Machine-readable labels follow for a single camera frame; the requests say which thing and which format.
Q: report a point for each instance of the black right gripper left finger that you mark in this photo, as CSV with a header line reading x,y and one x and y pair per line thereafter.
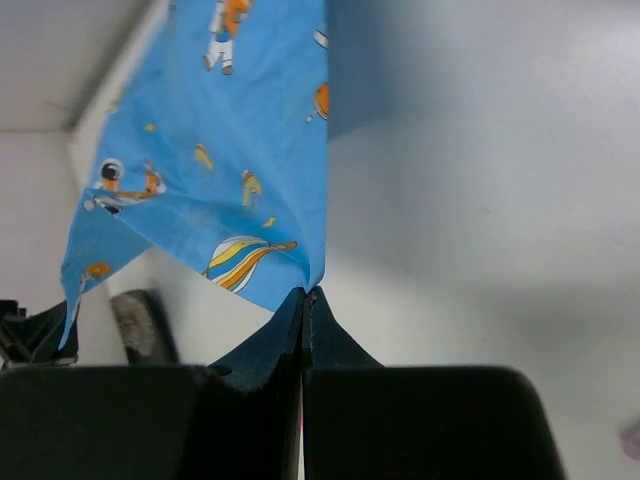
x,y
246,422

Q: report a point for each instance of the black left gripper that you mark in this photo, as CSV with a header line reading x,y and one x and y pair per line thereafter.
x,y
28,341

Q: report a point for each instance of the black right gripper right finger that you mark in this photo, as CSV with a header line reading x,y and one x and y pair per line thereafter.
x,y
363,420

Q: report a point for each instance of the black floral square plate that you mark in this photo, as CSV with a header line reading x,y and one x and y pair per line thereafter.
x,y
144,328

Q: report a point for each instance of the blue cartoon print cloth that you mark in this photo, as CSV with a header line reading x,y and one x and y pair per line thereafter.
x,y
215,153

